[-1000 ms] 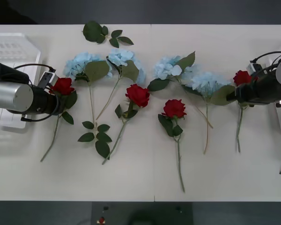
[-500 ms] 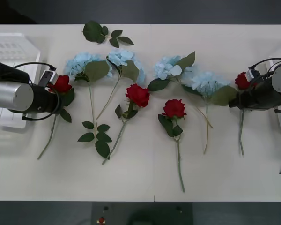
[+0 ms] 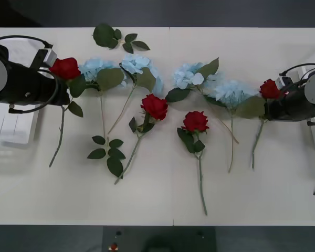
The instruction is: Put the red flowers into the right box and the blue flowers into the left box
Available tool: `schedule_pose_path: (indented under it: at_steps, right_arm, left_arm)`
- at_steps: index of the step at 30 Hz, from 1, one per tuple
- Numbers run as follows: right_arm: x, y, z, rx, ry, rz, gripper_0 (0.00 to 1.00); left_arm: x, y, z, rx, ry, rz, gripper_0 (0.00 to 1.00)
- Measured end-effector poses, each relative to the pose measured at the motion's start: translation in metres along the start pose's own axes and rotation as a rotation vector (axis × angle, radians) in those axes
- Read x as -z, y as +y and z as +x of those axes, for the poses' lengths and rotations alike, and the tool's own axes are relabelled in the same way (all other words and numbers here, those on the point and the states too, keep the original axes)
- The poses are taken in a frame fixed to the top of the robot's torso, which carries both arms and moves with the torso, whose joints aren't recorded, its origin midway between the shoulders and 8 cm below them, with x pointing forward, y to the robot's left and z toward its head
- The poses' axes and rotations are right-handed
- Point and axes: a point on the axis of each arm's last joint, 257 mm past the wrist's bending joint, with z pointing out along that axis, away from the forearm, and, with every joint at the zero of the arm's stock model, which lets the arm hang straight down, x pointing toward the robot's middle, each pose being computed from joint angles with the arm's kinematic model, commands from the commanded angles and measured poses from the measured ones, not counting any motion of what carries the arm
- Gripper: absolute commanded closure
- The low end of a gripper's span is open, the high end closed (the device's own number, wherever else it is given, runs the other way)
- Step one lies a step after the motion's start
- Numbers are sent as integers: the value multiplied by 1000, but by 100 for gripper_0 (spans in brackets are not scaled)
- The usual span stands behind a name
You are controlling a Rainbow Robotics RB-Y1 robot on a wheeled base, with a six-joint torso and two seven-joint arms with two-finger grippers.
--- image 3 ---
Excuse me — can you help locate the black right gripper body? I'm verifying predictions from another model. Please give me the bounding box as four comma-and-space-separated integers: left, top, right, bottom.
264, 90, 298, 122

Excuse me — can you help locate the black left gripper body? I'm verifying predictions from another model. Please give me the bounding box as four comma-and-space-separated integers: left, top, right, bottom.
38, 71, 71, 107

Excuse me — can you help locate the red rose green stem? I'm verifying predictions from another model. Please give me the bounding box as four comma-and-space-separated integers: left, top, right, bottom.
48, 57, 87, 169
251, 78, 282, 170
176, 111, 210, 216
114, 93, 169, 185

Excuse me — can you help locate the pale blue flower green stem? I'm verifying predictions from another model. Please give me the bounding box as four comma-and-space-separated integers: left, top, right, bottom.
164, 57, 239, 144
78, 57, 127, 140
107, 54, 165, 135
203, 72, 266, 174

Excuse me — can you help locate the shallow white box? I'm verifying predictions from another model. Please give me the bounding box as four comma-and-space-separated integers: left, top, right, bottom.
0, 36, 44, 158

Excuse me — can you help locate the large round green leaf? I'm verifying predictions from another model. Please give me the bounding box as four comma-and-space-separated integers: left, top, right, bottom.
92, 23, 116, 48

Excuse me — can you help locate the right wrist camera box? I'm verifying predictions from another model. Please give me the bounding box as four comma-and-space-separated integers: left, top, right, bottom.
277, 74, 292, 91

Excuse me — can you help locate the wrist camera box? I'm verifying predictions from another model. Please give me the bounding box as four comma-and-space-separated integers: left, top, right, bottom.
277, 74, 292, 91
32, 48, 59, 71

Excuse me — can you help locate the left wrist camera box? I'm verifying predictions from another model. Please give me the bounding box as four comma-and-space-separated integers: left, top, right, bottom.
32, 48, 59, 71

